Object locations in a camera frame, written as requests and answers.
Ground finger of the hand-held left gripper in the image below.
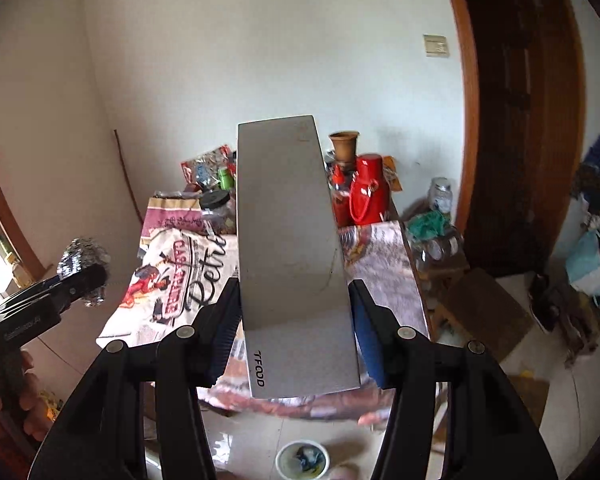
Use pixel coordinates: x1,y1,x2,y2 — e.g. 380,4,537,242
0,262,109,317

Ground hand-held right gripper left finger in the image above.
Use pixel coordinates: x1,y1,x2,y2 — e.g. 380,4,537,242
27,277,242,480

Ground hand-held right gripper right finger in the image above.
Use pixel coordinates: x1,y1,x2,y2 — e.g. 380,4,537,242
348,279,561,480

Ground silver foil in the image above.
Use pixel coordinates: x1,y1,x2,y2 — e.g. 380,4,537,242
57,236,112,308

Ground white cardboard box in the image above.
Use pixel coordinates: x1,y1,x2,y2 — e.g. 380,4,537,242
236,115,362,401

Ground white bowl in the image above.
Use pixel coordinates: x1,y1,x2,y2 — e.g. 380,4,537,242
275,441,331,480

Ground blue green wrapper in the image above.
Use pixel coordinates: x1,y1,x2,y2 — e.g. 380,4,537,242
292,447,326,473

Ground person's left hand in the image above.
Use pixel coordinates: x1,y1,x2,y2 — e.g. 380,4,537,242
19,351,56,443

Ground printed newspaper-pattern tablecloth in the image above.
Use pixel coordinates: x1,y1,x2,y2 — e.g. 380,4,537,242
96,195,431,418

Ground glass jar dark lid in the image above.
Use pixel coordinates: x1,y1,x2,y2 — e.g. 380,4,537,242
415,237,463,261

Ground wooden chair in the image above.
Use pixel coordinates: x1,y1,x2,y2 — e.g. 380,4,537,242
430,267,536,361

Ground thin wooden stick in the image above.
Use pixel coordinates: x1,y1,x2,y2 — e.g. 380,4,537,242
113,129,146,226

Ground pink printed sack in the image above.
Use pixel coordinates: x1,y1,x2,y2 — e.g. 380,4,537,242
147,192,203,231

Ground green crumpled cloth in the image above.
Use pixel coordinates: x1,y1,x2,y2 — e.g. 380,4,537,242
407,210,453,241

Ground red sauce bottle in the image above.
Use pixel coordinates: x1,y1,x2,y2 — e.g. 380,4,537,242
331,165,351,228

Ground red thermos flask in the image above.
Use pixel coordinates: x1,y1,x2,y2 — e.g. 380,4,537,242
349,154,391,226

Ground empty glass jar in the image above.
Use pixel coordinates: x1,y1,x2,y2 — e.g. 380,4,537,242
429,177,453,213

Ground orange snack packet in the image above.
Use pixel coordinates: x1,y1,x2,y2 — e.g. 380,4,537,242
382,156,401,193

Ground red candy packet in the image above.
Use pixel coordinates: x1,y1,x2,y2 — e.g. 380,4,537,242
181,144,236,186

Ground dark shoes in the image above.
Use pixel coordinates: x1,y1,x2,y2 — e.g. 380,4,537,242
527,272,556,333

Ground brown clay vase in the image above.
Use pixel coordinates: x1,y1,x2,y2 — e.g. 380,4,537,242
329,131,361,166

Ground light blue paper bag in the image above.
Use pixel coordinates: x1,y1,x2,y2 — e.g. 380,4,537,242
565,232,600,311

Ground dark wooden door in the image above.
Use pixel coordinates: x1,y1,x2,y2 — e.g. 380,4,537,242
440,0,588,278

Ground wooden window frame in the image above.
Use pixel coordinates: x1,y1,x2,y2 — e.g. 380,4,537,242
0,120,48,286

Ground beige wall switch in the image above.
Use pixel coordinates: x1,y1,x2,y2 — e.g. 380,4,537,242
423,34,449,57

